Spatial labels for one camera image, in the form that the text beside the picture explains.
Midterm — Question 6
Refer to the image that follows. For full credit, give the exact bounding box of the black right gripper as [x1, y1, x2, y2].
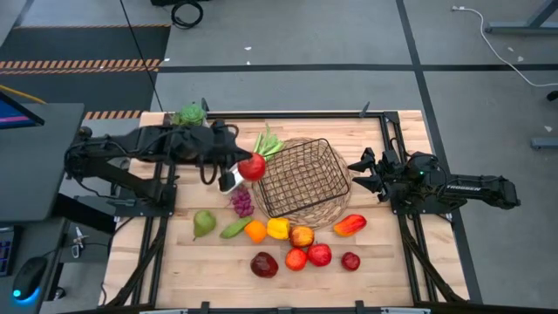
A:
[347, 147, 415, 202]

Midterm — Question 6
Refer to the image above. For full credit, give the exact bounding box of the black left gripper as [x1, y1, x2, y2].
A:
[174, 124, 255, 195]

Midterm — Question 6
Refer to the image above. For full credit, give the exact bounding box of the green lettuce leaf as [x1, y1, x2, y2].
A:
[219, 216, 254, 240]

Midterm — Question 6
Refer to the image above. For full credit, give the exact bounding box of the green pear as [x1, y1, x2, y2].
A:
[193, 209, 218, 241]

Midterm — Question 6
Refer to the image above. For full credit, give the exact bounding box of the orange citrus fruit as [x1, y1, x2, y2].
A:
[243, 220, 268, 244]

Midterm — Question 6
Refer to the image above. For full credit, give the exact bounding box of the small red apple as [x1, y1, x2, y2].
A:
[340, 251, 362, 272]

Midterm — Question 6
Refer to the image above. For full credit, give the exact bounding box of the dark maroon apple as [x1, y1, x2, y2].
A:
[249, 251, 280, 279]

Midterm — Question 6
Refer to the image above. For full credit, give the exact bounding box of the purple grape bunch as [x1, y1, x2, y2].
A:
[229, 185, 255, 218]

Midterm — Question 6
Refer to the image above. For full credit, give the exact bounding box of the green white leek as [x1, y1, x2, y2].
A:
[217, 124, 285, 195]

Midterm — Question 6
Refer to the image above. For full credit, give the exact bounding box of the red and orange mango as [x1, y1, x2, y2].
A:
[333, 214, 368, 238]

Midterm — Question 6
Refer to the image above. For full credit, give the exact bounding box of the round woven straw placemat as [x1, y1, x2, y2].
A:
[251, 137, 353, 231]

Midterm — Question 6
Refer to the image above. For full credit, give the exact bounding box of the succulent in white patterned pot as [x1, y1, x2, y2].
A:
[171, 103, 208, 129]

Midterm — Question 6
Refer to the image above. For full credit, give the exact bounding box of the yellow bell pepper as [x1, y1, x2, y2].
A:
[266, 217, 291, 241]

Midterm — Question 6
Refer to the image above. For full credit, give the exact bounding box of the silver carabiner clip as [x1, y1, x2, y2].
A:
[71, 225, 91, 260]

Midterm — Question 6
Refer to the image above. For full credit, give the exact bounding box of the grey desk foot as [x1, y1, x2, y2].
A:
[530, 137, 558, 151]
[484, 0, 558, 36]

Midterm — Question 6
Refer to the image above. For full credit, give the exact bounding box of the black hazard-striped floor mat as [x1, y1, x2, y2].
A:
[0, 24, 172, 121]

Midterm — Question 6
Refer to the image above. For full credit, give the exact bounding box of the black side desk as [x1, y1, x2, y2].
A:
[0, 102, 86, 224]

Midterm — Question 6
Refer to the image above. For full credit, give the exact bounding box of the dark lower desk top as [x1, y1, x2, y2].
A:
[0, 216, 71, 314]

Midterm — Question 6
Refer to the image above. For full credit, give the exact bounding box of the computer monitor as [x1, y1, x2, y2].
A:
[0, 90, 45, 131]

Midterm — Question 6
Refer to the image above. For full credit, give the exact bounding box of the black computer mouse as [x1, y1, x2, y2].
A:
[11, 256, 50, 305]

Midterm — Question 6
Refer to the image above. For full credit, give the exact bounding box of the black keyboard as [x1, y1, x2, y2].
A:
[0, 226, 15, 278]

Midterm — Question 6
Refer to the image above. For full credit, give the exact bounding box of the black wire basket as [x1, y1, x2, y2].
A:
[256, 138, 351, 219]

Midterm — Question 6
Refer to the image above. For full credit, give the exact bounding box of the black aluminium rig frame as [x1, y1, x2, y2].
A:
[99, 111, 470, 314]

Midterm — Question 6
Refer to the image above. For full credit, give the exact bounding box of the thin black cable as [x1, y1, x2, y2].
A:
[118, 0, 166, 113]

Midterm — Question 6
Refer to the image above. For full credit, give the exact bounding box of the coiled black cable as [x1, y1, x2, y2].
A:
[170, 0, 205, 31]

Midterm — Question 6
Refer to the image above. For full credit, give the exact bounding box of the white cable with plug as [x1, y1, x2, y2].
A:
[451, 4, 558, 88]

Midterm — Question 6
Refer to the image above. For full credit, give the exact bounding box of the yellow cable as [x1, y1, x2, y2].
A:
[0, 84, 48, 106]

